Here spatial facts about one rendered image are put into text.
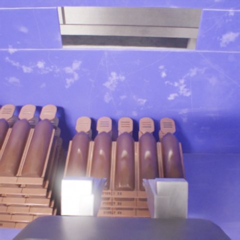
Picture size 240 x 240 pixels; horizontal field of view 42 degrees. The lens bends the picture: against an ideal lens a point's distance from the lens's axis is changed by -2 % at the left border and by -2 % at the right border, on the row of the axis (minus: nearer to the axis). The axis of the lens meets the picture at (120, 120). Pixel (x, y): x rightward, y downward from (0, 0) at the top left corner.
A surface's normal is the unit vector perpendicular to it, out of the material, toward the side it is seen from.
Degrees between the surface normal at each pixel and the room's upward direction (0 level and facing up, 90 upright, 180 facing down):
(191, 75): 90
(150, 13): 90
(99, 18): 90
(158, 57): 90
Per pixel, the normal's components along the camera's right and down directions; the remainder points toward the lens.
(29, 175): -0.03, 0.69
